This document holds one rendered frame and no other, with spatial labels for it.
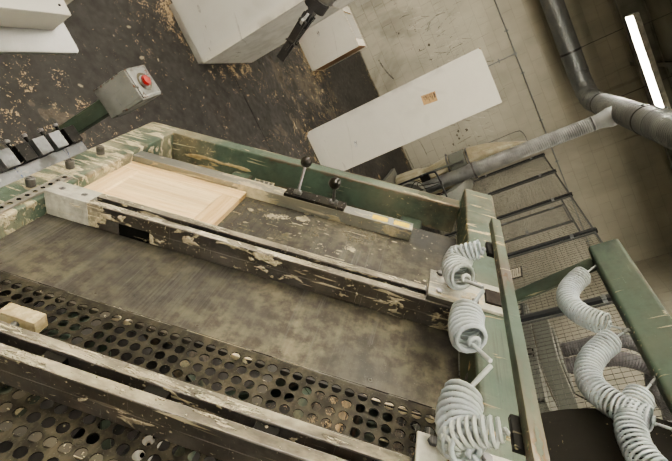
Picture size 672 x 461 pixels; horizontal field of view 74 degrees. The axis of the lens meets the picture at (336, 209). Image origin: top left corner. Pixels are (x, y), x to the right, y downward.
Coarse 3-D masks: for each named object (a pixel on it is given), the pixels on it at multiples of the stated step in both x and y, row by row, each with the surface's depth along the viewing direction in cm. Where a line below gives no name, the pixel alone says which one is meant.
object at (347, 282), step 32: (64, 192) 116; (96, 192) 119; (96, 224) 116; (128, 224) 114; (160, 224) 112; (192, 224) 114; (224, 256) 111; (256, 256) 109; (288, 256) 109; (320, 256) 111; (320, 288) 109; (352, 288) 106; (384, 288) 104; (416, 288) 107; (448, 288) 103; (416, 320) 106
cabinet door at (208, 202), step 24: (120, 168) 144; (144, 168) 147; (120, 192) 132; (144, 192) 134; (168, 192) 137; (192, 192) 139; (216, 192) 142; (240, 192) 144; (192, 216) 127; (216, 216) 129
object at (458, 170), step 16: (480, 144) 677; (496, 144) 661; (512, 144) 654; (448, 160) 681; (464, 160) 666; (400, 176) 715; (416, 176) 698; (432, 176) 690; (448, 176) 656; (464, 176) 648; (432, 192) 674; (448, 192) 639
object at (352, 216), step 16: (144, 160) 149; (160, 160) 150; (176, 160) 152; (192, 176) 148; (208, 176) 146; (224, 176) 148; (256, 192) 145; (272, 192) 144; (304, 208) 143; (320, 208) 142; (352, 208) 144; (352, 224) 142; (368, 224) 140; (384, 224) 139
